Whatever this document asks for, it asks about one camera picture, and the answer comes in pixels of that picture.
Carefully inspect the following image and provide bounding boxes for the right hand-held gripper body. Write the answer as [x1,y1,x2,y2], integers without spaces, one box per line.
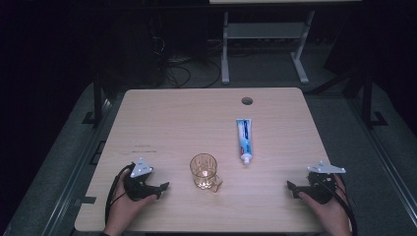
[306,160,347,206]

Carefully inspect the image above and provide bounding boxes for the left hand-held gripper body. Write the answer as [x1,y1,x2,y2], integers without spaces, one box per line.
[122,157,157,202]

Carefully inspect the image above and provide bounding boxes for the person's left hand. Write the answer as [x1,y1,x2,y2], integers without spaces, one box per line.
[103,170,159,236]

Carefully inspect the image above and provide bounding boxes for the person's right hand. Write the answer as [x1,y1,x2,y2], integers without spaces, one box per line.
[297,174,354,236]

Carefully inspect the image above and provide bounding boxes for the clear glass cup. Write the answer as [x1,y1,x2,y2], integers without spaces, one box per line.
[189,152,224,194]

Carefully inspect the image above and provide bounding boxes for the blue and white toothpaste tube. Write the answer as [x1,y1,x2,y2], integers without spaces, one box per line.
[235,118,254,166]

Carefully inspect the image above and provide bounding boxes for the black metal stand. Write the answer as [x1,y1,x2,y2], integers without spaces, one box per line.
[360,70,389,130]
[82,73,106,130]

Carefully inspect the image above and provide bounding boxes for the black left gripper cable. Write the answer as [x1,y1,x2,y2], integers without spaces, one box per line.
[103,162,137,226]

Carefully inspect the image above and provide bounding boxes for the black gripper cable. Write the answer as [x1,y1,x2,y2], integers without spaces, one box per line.
[103,162,137,226]
[319,175,359,236]

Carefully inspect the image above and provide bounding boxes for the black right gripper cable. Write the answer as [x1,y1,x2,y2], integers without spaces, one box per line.
[319,175,359,236]

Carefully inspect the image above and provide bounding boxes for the aluminium floor rail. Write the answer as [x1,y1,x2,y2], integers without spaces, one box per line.
[347,97,417,228]
[40,97,114,236]

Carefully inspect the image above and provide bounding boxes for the black cables on floor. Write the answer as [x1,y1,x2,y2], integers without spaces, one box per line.
[150,34,223,89]

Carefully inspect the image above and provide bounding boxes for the grey metal desk frame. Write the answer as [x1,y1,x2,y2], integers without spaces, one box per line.
[208,0,362,87]

